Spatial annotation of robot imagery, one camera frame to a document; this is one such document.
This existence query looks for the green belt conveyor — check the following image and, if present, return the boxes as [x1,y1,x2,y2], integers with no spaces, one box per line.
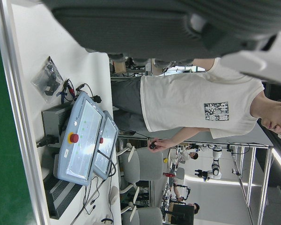
[0,0,51,225]

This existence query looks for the aluminium frame rack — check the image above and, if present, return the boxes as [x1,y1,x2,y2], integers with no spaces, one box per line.
[229,142,276,225]

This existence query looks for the white humanoid robot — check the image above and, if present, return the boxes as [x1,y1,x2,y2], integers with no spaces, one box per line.
[194,143,223,181]

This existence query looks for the small cardboard box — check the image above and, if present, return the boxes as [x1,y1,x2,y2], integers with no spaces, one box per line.
[113,60,127,73]

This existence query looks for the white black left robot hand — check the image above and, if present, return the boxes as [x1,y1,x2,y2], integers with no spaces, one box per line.
[41,0,281,88]

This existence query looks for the black monitor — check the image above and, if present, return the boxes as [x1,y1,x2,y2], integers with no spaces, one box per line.
[170,203,195,225]

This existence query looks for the black pendant cable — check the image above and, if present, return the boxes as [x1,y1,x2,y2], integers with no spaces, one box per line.
[97,150,117,178]

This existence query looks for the black finned metal box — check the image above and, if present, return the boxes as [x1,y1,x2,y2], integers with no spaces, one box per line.
[43,173,83,220]

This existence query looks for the grey white office chair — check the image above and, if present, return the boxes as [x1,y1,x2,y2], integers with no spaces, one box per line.
[120,201,163,225]
[118,143,165,188]

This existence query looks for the clear bag with black parts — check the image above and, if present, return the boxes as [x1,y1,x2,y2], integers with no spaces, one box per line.
[30,55,64,104]

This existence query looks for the grey blue teach pendant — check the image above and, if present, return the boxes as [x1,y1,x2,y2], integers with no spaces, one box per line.
[53,91,106,187]
[93,110,119,180]

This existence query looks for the red black clip leads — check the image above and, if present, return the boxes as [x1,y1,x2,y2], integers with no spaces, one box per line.
[57,78,76,104]

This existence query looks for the thin black cable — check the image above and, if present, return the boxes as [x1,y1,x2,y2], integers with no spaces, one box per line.
[83,176,101,216]

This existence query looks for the white computer mouse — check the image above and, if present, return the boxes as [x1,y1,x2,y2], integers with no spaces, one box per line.
[109,186,119,207]

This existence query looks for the black cable with connector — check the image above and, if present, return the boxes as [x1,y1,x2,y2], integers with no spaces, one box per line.
[75,83,103,104]

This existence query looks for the black power plug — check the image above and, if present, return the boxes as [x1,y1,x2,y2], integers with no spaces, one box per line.
[36,134,59,148]

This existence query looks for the person in white t-shirt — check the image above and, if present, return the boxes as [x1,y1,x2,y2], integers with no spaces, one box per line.
[111,57,281,155]

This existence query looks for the grey metal box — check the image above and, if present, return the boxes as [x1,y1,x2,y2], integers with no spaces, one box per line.
[41,104,73,147]

